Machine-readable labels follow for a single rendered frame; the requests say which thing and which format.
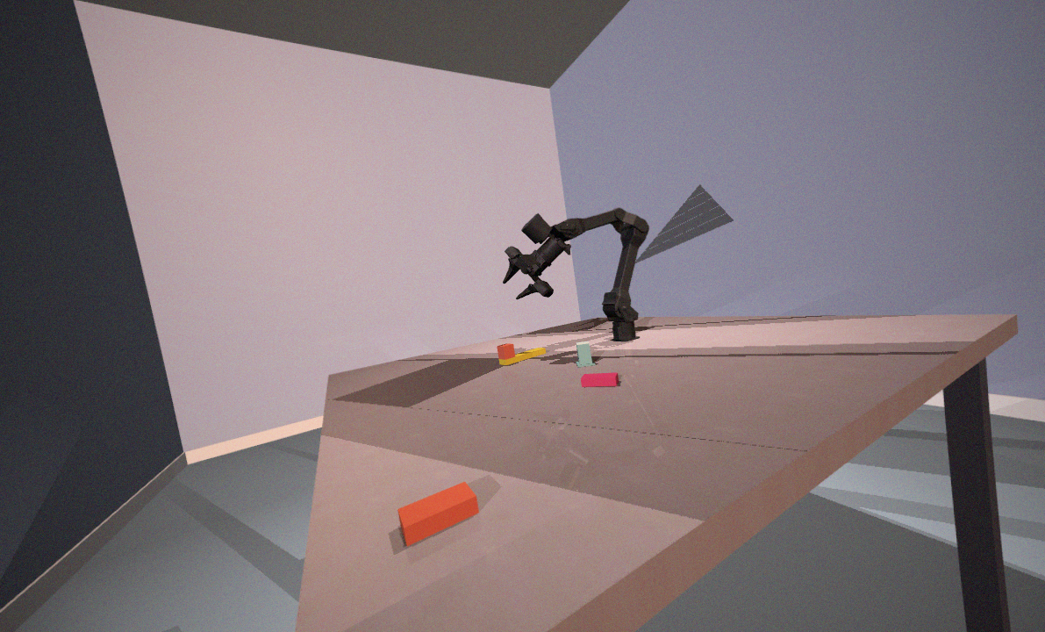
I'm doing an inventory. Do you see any red elongated block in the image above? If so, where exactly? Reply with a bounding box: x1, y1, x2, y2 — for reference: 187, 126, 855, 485
581, 372, 619, 387

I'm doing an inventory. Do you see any orange rectangular block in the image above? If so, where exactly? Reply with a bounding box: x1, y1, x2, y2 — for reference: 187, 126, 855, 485
398, 482, 479, 547

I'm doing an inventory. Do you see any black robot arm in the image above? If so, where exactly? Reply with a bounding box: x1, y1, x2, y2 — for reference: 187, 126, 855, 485
515, 208, 649, 341

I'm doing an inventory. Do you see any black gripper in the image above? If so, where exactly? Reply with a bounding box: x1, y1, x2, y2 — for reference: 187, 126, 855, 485
503, 247, 554, 299

